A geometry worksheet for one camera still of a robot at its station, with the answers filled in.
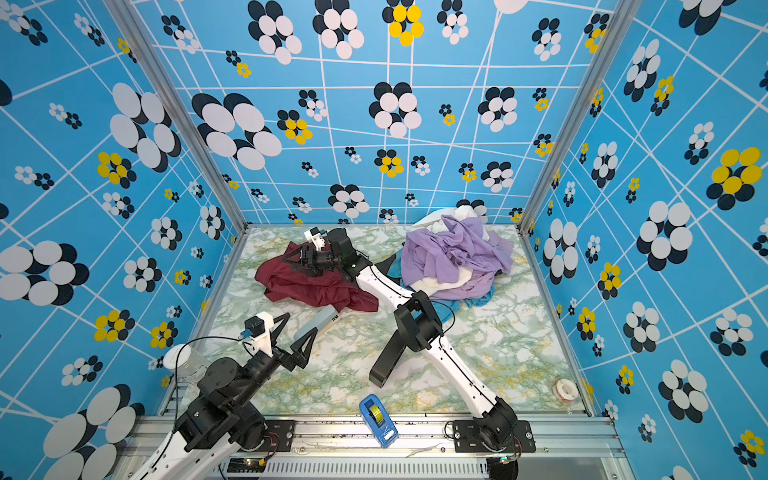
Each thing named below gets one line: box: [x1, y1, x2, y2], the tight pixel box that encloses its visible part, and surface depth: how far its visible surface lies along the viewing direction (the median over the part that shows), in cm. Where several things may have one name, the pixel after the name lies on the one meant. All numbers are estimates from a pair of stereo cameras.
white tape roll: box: [552, 378, 579, 403], surface depth 80 cm
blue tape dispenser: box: [359, 394, 399, 448], surface depth 74 cm
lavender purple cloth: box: [401, 215, 514, 299], surface depth 96 cm
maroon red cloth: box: [254, 242, 379, 312], surface depth 98 cm
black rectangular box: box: [369, 329, 407, 388], surface depth 80 cm
